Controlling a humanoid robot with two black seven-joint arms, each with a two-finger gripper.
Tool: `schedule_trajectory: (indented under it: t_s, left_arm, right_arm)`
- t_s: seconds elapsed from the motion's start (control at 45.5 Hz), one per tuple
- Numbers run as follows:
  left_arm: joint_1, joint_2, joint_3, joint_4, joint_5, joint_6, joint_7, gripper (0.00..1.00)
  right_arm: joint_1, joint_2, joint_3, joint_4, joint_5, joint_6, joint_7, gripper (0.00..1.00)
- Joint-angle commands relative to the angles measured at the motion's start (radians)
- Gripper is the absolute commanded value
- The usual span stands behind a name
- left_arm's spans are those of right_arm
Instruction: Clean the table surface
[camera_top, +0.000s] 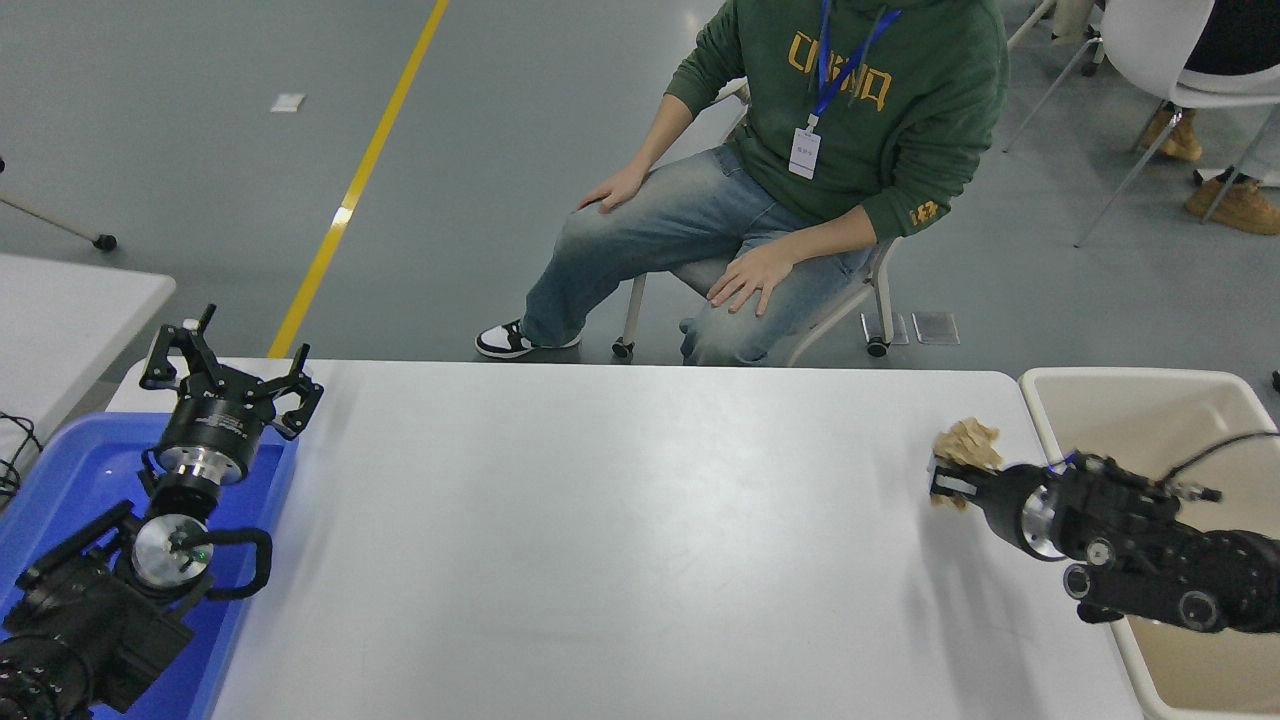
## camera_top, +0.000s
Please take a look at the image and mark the large pale plastic bin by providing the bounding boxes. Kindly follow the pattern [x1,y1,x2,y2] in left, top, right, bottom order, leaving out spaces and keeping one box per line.
[1018,367,1280,720]

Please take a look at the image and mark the black cable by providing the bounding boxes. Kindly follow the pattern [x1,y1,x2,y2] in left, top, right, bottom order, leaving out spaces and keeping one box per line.
[0,411,43,513]

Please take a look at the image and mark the grey wheeled chair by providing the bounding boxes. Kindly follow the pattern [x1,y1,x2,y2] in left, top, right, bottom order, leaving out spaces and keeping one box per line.
[0,155,118,252]

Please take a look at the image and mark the person's right hand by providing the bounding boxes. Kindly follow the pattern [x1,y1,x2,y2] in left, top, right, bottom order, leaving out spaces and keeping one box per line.
[577,163,651,214]

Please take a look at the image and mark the white wheeled chair legs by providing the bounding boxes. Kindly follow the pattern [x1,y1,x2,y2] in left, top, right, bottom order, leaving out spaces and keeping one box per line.
[1005,0,1106,79]

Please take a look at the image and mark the white ID badge with lanyard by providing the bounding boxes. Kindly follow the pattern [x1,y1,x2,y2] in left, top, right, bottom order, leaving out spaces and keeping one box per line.
[787,0,903,181]

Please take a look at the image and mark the blue plastic tray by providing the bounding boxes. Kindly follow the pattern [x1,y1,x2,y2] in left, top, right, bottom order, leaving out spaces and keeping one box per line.
[0,413,301,720]

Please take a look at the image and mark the person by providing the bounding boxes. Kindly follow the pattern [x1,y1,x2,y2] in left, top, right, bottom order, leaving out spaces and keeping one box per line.
[1140,0,1280,238]
[475,0,1009,367]

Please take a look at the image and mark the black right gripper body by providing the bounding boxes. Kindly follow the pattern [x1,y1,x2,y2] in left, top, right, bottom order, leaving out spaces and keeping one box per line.
[975,463,1051,557]

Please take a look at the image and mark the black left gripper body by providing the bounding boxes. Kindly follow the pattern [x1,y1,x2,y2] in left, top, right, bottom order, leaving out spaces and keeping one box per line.
[157,386,276,471]

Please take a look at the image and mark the white shell chair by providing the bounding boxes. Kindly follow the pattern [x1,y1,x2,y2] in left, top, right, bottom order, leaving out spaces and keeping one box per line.
[1003,0,1280,249]

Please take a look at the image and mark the white wheeled chair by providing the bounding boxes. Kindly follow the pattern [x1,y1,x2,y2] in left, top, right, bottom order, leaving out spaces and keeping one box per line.
[612,78,903,367]

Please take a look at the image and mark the person's left hand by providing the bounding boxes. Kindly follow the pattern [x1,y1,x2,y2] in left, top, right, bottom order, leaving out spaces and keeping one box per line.
[706,240,801,318]

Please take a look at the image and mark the tan paper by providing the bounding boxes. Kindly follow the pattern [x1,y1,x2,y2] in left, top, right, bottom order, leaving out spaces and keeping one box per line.
[930,418,1003,511]

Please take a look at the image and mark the white side table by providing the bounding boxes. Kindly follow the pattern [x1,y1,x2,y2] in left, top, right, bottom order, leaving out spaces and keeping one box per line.
[0,254,177,476]

